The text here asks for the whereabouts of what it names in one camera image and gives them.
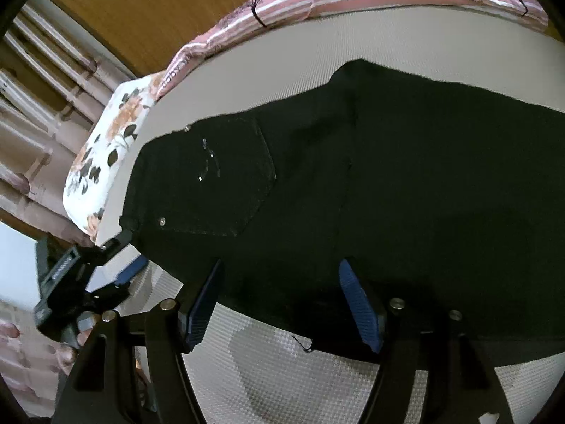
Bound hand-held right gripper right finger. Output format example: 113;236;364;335
338;258;515;424

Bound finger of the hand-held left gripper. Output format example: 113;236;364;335
90;256;147;307
95;229;133;259

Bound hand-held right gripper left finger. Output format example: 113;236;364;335
55;258;224;424

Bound black pants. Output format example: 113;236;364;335
119;59;565;354

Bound person's left hand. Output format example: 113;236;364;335
55;316;95;376

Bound pink patterned cloth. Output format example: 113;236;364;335
0;296;67;418

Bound white floral pillow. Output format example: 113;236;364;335
63;73;166;237

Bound grey textured bed cover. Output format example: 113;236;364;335
95;2;565;424

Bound beige curtain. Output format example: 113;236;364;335
0;0;133;243

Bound wooden headboard panel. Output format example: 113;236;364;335
40;0;327;80

